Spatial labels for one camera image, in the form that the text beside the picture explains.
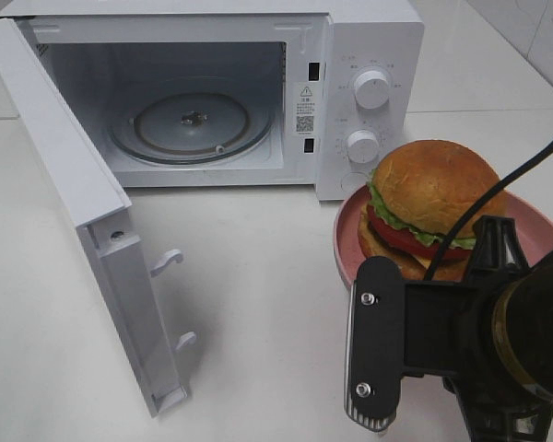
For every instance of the white round door button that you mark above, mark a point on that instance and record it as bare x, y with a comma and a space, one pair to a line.
353, 181

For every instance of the white warning label sticker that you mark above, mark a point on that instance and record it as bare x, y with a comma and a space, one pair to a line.
305, 106

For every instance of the burger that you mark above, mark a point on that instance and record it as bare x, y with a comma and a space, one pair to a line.
417, 194

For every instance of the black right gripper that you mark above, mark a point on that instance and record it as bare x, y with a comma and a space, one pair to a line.
495, 338

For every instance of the white upper microwave knob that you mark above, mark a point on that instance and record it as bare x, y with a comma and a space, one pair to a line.
372, 88

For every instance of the white microwave door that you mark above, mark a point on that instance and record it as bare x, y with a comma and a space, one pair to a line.
99, 210

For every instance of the white microwave knob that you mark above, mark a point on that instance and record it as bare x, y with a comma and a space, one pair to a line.
362, 147
372, 88

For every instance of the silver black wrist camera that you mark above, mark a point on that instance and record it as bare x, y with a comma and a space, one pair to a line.
374, 344

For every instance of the white lower microwave knob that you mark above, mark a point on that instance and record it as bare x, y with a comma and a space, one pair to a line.
362, 147

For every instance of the white microwave oven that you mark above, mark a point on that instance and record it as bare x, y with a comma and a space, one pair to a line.
105, 56

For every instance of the pink plate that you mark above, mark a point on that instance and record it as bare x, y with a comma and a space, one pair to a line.
534, 232

